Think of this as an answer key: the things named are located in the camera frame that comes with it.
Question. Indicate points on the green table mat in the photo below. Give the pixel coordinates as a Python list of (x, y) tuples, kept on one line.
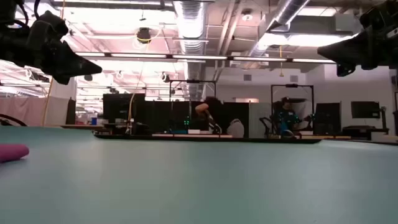
[(199, 186)]

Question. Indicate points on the white chair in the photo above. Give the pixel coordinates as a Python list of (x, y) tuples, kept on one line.
[(235, 129)]

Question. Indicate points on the black frame stand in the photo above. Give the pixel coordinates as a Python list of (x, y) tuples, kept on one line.
[(292, 85), (192, 81)]

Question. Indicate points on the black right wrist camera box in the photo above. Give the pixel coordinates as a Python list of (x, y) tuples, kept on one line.
[(382, 15)]

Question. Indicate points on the smooth silver ceiling duct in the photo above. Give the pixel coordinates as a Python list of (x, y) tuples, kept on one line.
[(286, 12)]

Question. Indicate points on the black partition panels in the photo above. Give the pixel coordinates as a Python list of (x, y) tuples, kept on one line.
[(124, 107)]

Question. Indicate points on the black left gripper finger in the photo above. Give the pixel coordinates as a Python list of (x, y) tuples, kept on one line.
[(71, 63)]

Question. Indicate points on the dark desk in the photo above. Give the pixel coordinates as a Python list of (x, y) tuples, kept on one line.
[(363, 129)]

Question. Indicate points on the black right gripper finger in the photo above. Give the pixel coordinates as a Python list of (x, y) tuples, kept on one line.
[(348, 51)]

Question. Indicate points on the white partition panel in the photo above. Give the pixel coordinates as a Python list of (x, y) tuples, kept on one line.
[(259, 118)]

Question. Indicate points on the black standing monitor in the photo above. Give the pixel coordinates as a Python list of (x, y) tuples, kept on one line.
[(326, 118)]

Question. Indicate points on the pink towel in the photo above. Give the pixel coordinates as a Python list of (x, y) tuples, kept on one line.
[(12, 152)]

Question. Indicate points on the person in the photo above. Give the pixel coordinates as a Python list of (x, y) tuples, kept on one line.
[(202, 109), (286, 119)]

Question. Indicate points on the blue cup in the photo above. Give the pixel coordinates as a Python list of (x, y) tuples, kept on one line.
[(94, 120)]

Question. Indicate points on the pink curtain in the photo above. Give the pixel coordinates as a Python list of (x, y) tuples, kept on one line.
[(25, 110)]

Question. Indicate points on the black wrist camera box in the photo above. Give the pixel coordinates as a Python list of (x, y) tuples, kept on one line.
[(48, 26), (382, 15)]

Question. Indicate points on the ribbed silver ceiling duct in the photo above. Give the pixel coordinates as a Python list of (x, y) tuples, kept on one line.
[(191, 25)]

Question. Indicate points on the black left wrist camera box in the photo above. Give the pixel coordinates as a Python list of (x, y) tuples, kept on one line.
[(48, 26)]

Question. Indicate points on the black wall monitor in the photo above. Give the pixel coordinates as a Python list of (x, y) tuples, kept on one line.
[(365, 109)]

